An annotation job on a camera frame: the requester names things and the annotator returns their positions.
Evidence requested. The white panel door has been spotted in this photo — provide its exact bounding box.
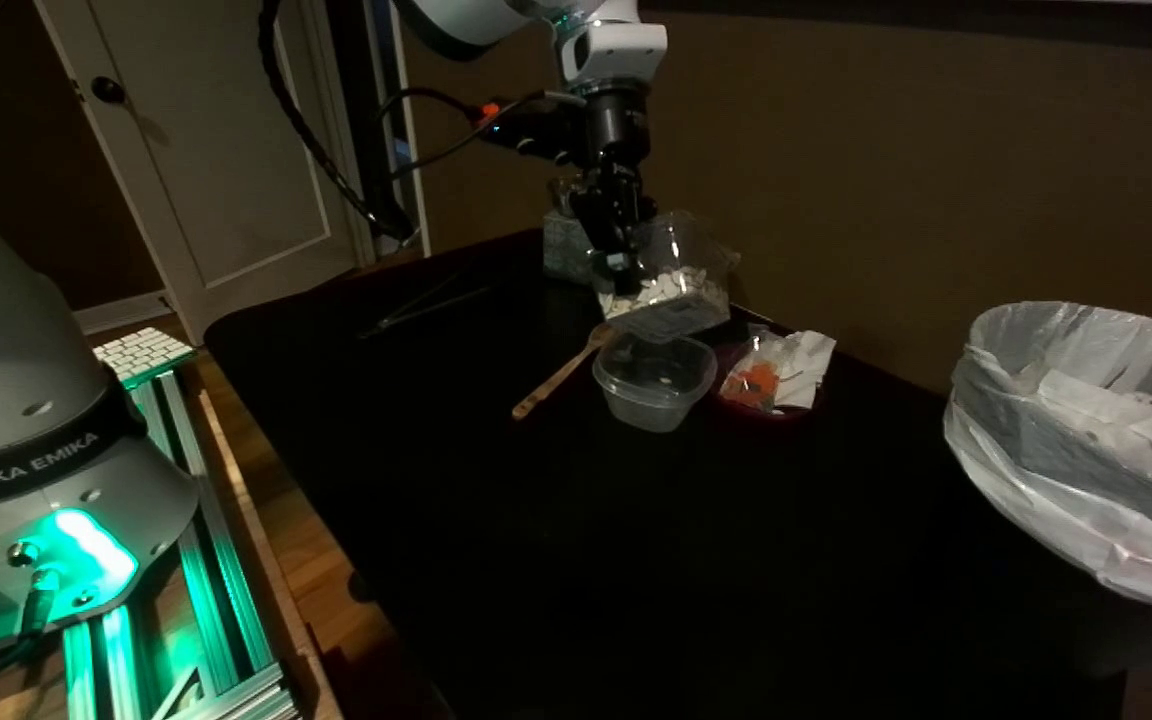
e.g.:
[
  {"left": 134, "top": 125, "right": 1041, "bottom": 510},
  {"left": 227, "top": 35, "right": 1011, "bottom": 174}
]
[{"left": 34, "top": 0, "right": 380, "bottom": 345}]

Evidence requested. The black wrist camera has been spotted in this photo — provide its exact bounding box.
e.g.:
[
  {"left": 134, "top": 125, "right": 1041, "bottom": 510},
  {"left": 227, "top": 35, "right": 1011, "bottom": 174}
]
[{"left": 471, "top": 87, "right": 591, "bottom": 160}]

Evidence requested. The black corrugated cable hose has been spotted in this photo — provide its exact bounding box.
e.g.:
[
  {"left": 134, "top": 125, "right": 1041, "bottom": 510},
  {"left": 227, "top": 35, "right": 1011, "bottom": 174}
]
[{"left": 251, "top": 0, "right": 419, "bottom": 244}]

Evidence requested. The round clear plastic container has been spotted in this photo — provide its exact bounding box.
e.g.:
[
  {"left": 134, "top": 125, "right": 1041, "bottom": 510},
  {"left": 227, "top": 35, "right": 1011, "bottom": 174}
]
[{"left": 587, "top": 333, "right": 719, "bottom": 437}]

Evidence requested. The clear rectangular container with seeds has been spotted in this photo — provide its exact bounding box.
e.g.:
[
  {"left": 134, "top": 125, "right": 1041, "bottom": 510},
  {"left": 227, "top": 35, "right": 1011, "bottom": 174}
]
[{"left": 587, "top": 213, "right": 743, "bottom": 345}]

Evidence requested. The black trash bin white liner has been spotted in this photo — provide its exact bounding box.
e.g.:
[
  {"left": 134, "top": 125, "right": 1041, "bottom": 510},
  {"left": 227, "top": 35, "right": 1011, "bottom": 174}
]
[{"left": 940, "top": 299, "right": 1152, "bottom": 622}]

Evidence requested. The crumpled white paper wrapper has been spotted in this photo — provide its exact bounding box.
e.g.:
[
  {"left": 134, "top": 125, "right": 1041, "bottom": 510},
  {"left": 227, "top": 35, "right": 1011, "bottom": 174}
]
[{"left": 734, "top": 322, "right": 839, "bottom": 414}]

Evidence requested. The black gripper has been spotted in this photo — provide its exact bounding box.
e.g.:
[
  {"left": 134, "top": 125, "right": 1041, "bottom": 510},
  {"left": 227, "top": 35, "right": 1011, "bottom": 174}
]
[{"left": 556, "top": 79, "right": 666, "bottom": 299}]

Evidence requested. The wooden spoon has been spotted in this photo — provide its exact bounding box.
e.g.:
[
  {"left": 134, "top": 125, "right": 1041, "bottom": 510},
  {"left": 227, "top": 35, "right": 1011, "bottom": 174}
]
[{"left": 509, "top": 322, "right": 619, "bottom": 422}]

